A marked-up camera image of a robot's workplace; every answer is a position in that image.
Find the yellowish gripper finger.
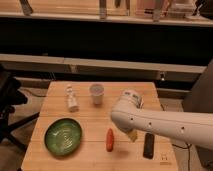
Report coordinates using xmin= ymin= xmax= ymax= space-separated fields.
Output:
xmin=127 ymin=130 xmax=138 ymax=142

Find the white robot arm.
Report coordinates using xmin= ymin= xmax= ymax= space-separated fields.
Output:
xmin=110 ymin=90 xmax=213 ymax=150

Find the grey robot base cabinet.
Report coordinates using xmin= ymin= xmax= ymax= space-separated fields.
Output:
xmin=182 ymin=59 xmax=213 ymax=170

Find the black rectangular phone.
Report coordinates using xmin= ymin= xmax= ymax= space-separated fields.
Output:
xmin=143 ymin=133 xmax=155 ymax=159

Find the white paper cup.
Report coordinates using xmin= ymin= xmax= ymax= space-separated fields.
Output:
xmin=89 ymin=83 xmax=104 ymax=105

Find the white small bottle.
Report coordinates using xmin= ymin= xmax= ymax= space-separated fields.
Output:
xmin=66 ymin=84 xmax=79 ymax=112

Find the green round plate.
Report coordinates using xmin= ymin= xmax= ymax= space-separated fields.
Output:
xmin=44 ymin=118 xmax=82 ymax=157

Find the black office chair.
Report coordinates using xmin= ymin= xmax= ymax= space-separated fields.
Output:
xmin=0 ymin=64 xmax=39 ymax=152

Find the black cable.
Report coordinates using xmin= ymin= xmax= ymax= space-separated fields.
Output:
xmin=171 ymin=142 xmax=193 ymax=171

